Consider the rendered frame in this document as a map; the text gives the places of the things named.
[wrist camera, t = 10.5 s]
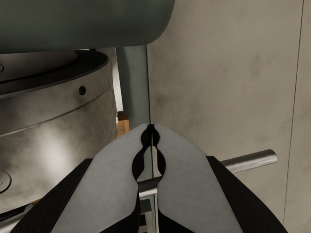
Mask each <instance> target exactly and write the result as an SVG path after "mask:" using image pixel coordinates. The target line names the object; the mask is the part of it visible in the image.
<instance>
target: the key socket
mask: <svg viewBox="0 0 311 233"><path fill-rule="evenodd" d="M11 180H12V178H11V176H10V175H9V174H8V173H7V172H6V171H4V170H1V169H0V181H1V184H0V192H2V191H3V190H5V189H6V188H7V187H8V186H9V185H10V183H11Z"/></svg>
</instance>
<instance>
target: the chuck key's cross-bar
mask: <svg viewBox="0 0 311 233"><path fill-rule="evenodd" d="M277 159H278V157H277V154H276V153H275V152H274V151H273V150H271V149H268V150H264V151H259V152H256V153H251V154H247V155H243V156H239V157H235V158H232V159H227V160H223V161H220V162H221V163H222V164H223V165H224V166H225V167H226V168H227V169H228V170H229V171H230V172H231V173H233V174H234V173H238V172H243V171H246V170H250V169H254V168H258V167H262V166H266V165H270V164H274V163H276V162H277ZM161 177H162V176H159V177H155V178H150V179H146V180H143V181H139V182H137V183H138V189H139V198H141V197H145V196H149V195H153V194H157V185H158V183H159V180H160V178H161ZM28 211H29V210H27V211H25V212H23V213H20V214H18V215H16V216H13V217H11V218H9V219H7V220H4V221H2V222H0V233H10V231H11V230H12V229H13V228H14V227H15V225H16V224H17V223H18V222H19V221H20V220H21V219H22V218H23V216H24V215H25V214H26V213H27V212H28Z"/></svg>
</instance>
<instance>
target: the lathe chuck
mask: <svg viewBox="0 0 311 233"><path fill-rule="evenodd" d="M117 122H118V116H117V107H116V100H115V93H114V87H113V81H112V83H111V84H110V86H109V87H108V88H107V89H106V90H105V91H104V92H103V93H102V94H101V95H99V96H98V97H96V98H95V99H93V100H92V101H90V102H88V103H86V104H84V105H82V106H80V107H78V108H76V109H74V110H72V111H70V112H67V113H65V114H63V115H60V116H57V117H55V118H52V119H50V120H47V121H44V122H42V123H38V124H35V125H32V126H29V127H27V128H23V129H19V130H16V131H13V132H10V133H6V134H3V135H0V169H1V170H4V171H6V172H7V173H8V174H9V175H10V176H11V178H12V180H11V183H10V185H9V186H8V187H7V188H6V189H5V190H3V191H2V192H0V214H1V213H4V212H7V211H10V210H13V209H16V208H19V207H21V206H24V205H26V204H29V203H31V202H33V201H35V200H38V199H40V198H42V197H44V196H45V195H46V194H47V193H48V192H49V191H50V190H51V189H53V188H54V187H55V186H56V185H57V184H58V183H59V182H60V181H62V180H63V179H64V178H65V177H66V176H67V175H68V174H69V173H70V172H72V171H73V170H74V169H75V168H76V167H77V166H78V165H79V164H80V163H81V162H82V161H83V160H84V159H92V158H93V157H94V156H95V155H96V154H97V153H98V152H99V151H100V150H101V149H103V148H104V147H105V146H106V145H108V144H109V143H111V142H112V141H114V140H115V139H116V138H117V135H118V128H117V125H116V123H117Z"/></svg>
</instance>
